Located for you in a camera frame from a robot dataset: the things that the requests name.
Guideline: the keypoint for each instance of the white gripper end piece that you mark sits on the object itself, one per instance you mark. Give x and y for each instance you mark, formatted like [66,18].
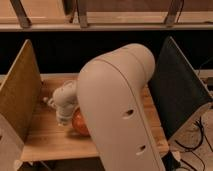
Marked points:
[63,120]

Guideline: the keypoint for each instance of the orange ceramic bowl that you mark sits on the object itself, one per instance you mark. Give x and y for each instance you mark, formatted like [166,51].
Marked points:
[79,124]

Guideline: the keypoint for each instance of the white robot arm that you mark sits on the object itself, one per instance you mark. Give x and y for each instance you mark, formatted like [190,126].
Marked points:
[108,93]

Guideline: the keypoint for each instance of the white patterned tube bottle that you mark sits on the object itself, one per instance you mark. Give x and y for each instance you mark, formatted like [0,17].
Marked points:
[49,102]

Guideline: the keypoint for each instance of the left wooden side panel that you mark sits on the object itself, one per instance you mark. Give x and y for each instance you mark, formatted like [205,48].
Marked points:
[19,91]

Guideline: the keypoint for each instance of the right dark side panel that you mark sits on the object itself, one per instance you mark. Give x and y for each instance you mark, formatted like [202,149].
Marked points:
[178,93]

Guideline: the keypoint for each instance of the wooden shelf rail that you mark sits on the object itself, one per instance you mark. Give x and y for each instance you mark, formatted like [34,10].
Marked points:
[105,15]

